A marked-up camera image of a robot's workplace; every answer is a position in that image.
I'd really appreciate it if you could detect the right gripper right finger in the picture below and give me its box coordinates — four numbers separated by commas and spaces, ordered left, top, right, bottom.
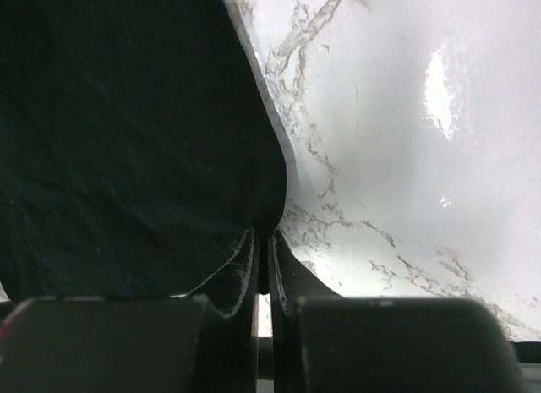
270, 231, 343, 392

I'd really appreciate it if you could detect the black t shirt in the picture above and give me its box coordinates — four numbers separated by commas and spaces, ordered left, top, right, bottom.
1, 0, 287, 302

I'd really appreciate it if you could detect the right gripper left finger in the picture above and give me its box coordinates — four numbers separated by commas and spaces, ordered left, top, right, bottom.
192, 228, 259, 337

